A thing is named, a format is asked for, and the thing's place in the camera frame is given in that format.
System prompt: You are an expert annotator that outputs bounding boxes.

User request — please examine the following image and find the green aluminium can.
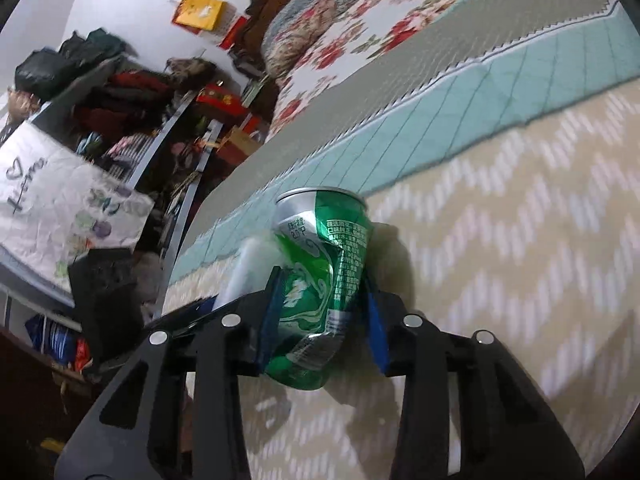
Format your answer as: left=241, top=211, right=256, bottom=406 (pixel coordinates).
left=266, top=188, right=372, bottom=390

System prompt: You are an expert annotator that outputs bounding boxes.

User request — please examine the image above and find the white plastic tube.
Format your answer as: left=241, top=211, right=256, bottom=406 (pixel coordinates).
left=216, top=232, right=284, bottom=308

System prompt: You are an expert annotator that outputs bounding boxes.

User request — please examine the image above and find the cluttered storage shelf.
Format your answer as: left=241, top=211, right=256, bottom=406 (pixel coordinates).
left=1, top=29, right=244, bottom=372

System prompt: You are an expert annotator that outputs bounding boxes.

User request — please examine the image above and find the white Home cloth cover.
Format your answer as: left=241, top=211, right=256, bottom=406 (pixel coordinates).
left=1, top=122, right=154, bottom=292

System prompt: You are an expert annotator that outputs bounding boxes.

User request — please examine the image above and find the chevron beige bed blanket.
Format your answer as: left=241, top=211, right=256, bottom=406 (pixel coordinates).
left=163, top=0, right=639, bottom=472

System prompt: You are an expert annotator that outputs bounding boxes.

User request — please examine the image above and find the floral quilt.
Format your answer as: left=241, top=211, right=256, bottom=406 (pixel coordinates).
left=265, top=0, right=458, bottom=139

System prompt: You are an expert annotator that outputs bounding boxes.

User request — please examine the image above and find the carved wooden headboard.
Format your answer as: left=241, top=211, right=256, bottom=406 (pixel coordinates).
left=230, top=0, right=312, bottom=122

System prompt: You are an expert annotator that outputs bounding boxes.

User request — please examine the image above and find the yellow red wall calendar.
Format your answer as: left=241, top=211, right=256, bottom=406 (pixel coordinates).
left=171, top=0, right=226, bottom=34

